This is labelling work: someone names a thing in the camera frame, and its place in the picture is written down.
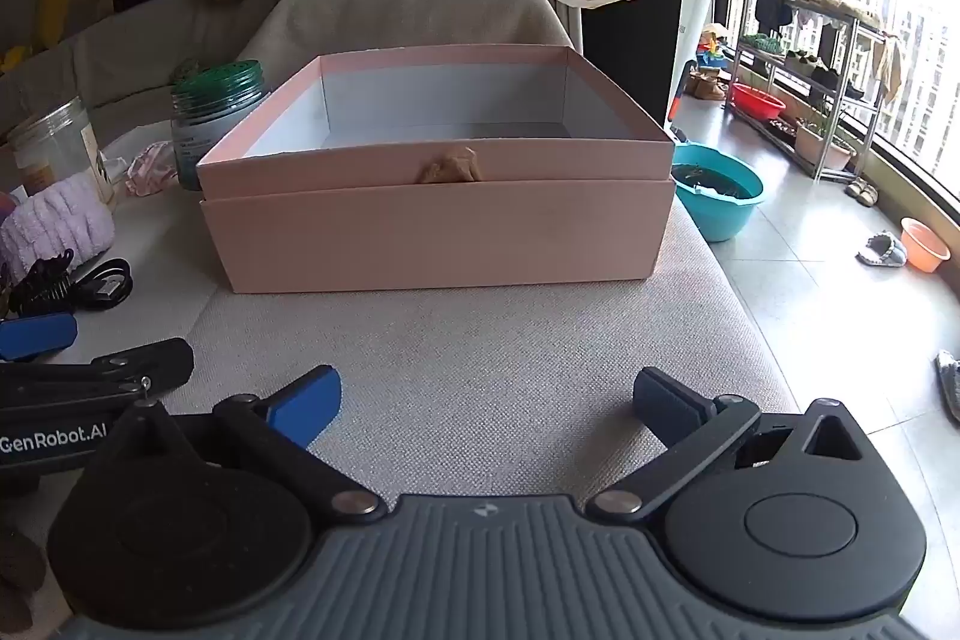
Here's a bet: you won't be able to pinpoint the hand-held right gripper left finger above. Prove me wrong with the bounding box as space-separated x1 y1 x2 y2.
105 365 385 525

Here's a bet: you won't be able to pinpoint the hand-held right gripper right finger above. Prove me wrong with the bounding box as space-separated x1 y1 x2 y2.
586 368 875 522

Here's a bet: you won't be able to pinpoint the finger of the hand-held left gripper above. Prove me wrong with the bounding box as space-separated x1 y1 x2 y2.
0 313 79 362
0 338 194 414

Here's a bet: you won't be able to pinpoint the lavender fluffy headband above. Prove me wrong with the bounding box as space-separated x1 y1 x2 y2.
0 171 115 281

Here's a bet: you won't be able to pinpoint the pink cardboard box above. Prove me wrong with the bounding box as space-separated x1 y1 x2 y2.
196 44 680 295

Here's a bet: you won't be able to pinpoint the teal plastic basin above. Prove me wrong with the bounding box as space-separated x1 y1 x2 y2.
670 141 766 244

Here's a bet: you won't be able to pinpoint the small pink cloth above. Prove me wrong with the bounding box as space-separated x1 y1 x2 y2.
122 141 181 196

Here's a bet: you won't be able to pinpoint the clear plastic jar cream lid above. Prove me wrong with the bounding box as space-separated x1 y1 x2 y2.
7 96 117 214

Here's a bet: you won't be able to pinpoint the green lid glass jar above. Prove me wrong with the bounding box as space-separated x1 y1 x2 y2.
169 59 271 191

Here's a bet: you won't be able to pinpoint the white slipper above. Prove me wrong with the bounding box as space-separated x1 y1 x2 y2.
857 231 908 268

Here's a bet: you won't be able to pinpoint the tan fabric knot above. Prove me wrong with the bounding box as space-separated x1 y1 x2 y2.
418 146 481 185

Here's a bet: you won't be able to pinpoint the grey slipper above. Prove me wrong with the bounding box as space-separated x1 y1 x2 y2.
935 350 960 423

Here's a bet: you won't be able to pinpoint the potted plant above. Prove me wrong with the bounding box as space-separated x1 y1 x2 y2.
793 100 856 170

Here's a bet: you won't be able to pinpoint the orange plastic basin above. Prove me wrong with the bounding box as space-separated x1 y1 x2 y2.
900 218 952 274

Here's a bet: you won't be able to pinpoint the red plastic basin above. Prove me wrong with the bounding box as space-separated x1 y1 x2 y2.
730 83 787 121

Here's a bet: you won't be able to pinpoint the brown boots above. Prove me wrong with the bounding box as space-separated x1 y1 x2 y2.
686 68 728 101

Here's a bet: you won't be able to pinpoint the colourful toy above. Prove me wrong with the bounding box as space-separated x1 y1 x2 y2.
696 23 730 71

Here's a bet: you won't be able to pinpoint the metal shoe rack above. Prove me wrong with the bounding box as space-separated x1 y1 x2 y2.
731 0 897 184

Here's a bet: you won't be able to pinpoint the black charger cable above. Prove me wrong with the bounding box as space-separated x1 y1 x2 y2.
71 260 134 313

